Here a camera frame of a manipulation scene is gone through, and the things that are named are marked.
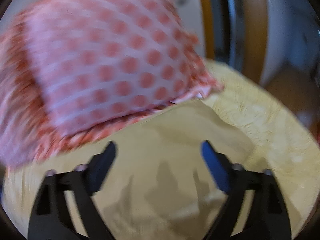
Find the yellow patterned bedspread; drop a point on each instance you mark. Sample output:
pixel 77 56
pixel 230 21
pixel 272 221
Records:
pixel 281 143

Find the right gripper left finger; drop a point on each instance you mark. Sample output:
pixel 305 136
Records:
pixel 50 217

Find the beige khaki pants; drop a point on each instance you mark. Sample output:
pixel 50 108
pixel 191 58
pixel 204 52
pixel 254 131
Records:
pixel 159 186

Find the pink polka dot pillow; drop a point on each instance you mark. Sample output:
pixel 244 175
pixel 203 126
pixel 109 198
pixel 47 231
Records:
pixel 76 71

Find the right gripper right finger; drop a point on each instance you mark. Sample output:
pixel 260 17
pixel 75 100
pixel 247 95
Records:
pixel 268 217

